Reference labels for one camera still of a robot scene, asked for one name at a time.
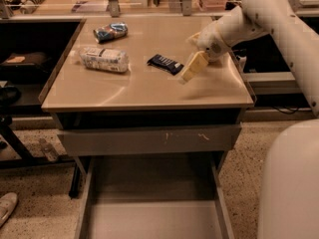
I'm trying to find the dark blue rxbar wrapper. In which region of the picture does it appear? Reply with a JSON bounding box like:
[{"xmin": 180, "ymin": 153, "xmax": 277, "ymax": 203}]
[{"xmin": 147, "ymin": 54, "xmax": 183, "ymax": 76}]

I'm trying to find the crushed blue soda can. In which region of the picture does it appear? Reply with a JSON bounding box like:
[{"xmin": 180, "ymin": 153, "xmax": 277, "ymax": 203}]
[{"xmin": 93, "ymin": 22, "xmax": 128, "ymax": 44}]

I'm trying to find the closed grey top drawer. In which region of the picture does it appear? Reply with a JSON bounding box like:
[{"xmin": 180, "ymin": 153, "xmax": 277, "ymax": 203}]
[{"xmin": 58, "ymin": 124, "xmax": 241, "ymax": 156}]

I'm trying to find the grey drawer cabinet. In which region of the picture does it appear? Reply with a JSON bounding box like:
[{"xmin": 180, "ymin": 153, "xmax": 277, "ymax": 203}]
[{"xmin": 38, "ymin": 15, "xmax": 258, "ymax": 239}]

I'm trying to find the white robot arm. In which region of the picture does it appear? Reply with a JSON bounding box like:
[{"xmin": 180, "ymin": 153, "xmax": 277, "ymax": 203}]
[{"xmin": 179, "ymin": 0, "xmax": 319, "ymax": 239}]

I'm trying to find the open grey middle drawer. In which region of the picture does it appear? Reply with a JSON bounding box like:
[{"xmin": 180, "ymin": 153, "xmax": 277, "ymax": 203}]
[{"xmin": 74, "ymin": 153, "xmax": 235, "ymax": 239}]

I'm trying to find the white shoe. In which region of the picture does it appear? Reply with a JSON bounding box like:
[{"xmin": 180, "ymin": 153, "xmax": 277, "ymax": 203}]
[{"xmin": 0, "ymin": 192, "xmax": 18, "ymax": 227}]

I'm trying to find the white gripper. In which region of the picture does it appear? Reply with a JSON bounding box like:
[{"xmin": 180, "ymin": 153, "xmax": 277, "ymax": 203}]
[{"xmin": 178, "ymin": 21, "xmax": 231, "ymax": 85}]

